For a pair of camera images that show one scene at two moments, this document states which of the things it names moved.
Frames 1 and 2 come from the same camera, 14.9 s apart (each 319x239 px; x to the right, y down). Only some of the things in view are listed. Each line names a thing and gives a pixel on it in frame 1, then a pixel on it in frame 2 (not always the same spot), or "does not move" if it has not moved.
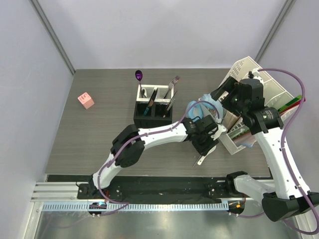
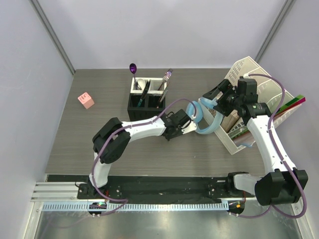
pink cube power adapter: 85,99 does not move
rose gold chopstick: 168,108 → 162,98
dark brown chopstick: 171,100 → 164,91
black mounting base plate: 149,186 does not move
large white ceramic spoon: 200,160 → 141,83
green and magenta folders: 296,101 does not move
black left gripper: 203,150 → 169,137
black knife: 153,97 → 146,89
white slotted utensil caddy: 145,91 → 157,86
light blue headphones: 195,109 does not move
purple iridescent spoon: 138,74 → 133,68
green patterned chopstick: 146,111 → 139,102
